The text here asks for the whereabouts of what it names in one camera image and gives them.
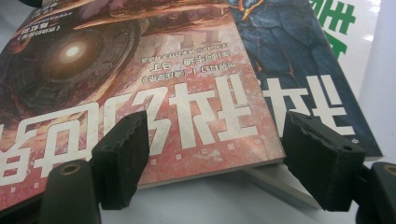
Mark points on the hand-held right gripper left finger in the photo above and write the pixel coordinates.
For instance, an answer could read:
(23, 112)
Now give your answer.
(120, 161)

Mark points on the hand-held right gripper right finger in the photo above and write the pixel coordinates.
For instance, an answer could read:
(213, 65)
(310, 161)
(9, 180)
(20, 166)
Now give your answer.
(327, 165)

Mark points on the reddish brown science fiction magazine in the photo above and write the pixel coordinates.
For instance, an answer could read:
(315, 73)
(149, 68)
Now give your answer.
(155, 77)

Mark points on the dark blue lava magazine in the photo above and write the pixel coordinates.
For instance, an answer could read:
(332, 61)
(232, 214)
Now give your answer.
(289, 49)

